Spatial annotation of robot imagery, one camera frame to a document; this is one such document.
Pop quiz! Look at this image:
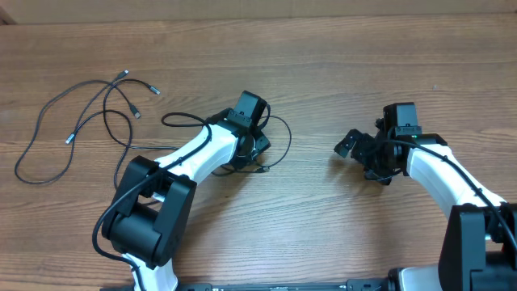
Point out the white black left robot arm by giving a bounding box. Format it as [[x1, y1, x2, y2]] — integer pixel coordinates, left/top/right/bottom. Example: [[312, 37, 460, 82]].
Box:
[[92, 119, 271, 290]]

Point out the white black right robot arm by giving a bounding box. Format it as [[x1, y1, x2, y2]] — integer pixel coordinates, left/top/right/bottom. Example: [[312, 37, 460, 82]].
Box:
[[334, 125, 516, 290]]

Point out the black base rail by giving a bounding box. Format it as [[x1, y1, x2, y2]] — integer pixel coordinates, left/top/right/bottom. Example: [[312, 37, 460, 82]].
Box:
[[177, 278, 397, 291]]

